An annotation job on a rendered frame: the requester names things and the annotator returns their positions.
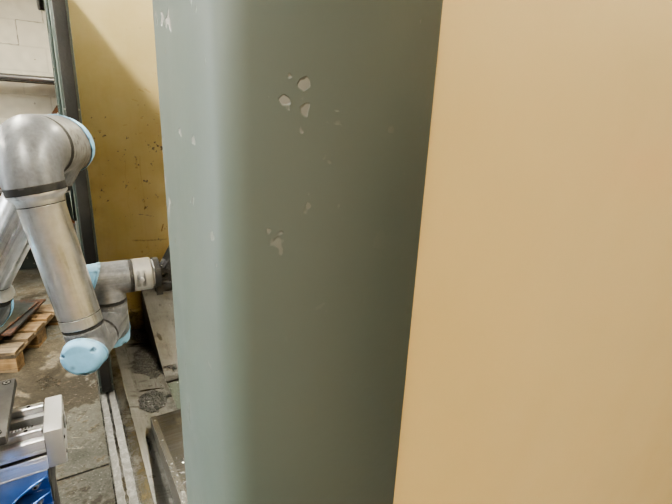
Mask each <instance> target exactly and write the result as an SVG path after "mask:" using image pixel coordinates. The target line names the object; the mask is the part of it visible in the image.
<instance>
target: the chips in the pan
mask: <svg viewBox="0 0 672 504"><path fill-rule="evenodd" d="M130 338H131V339H132V340H133V341H137V342H138V341H147V340H148V341H149V337H148V334H146V332H144V333H142V334H136V335H135V334H134V336H132V337H130ZM131 339H130V340H131ZM132 354H133V355H134V356H135V357H132V358H133V359H134V360H133V361H134V363H135V364H134V365H133V366H132V367H130V368H133V370H134V371H133V372H134V374H141V375H142V374H144V375H147V376H148V377H149V376H150V379H152V378H156V379H157V377H158V378H159V376H161V375H162V374H163V371H165V370H164V369H166V371H168V370H169V371H172V372H175V371H177V370H176V369H177V368H176V367H177V366H176V365H175V364H171V365H166V366H163V370H162V369H161V367H160V364H159V361H158V360H157V356H156V354H155V353H154V349H153V350H152V349H151V350H149V348H148V349H143V350H142V349H141V350H139V351H138V350H137V351H136V352H134V353H132ZM159 369H160V370H162V371H161V372H160V370H159ZM154 390H155V391H153V390H152V391H150V392H146V393H144V394H142V395H141V396H140V397H139V399H137V400H138V402H139V403H140V404H139V403H138V405H139V406H138V409H139V411H141V409H142V411H146V412H147V413H148V412H149V413H155V412H156V413H158V412H159V410H160V409H161V408H162V407H165V405H166V402H167V398H169V397H167V396H166V395H165V394H164V393H163V392H162V393H161V392H160V391H158V390H156V389H154ZM159 413H160V412H159ZM147 441H148V445H149V448H150V451H151V450H152V448H153V447H152V444H153V443H152V441H151V440H150V438H148V437H147ZM151 443H152V444H151ZM151 447H152V448H151Z"/></svg>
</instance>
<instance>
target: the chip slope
mask: <svg viewBox="0 0 672 504"><path fill-rule="evenodd" d="M141 295H142V306H143V317H144V327H145V331H146V334H148V337H149V341H150V344H151V346H152V347H153V349H154V353H155V354H156V356H157V360H158V361H159V364H160V367H161V369H162V370H163V366H166V365H171V364H175V365H176V366H177V367H176V368H177V369H176V370H177V371H175V372H172V371H169V370H168V371H166V369H164V370H165V371H163V375H164V377H165V380H166V382H167V384H168V383H169V384H170V382H174V381H178V380H179V375H178V373H177V372H178V361H177V347H176V333H175V319H174V304H173V290H171V291H164V292H163V294H162V295H157V293H156V291H155V290H154V287H153V288H152V289H148V290H141ZM165 375H166V376H165Z"/></svg>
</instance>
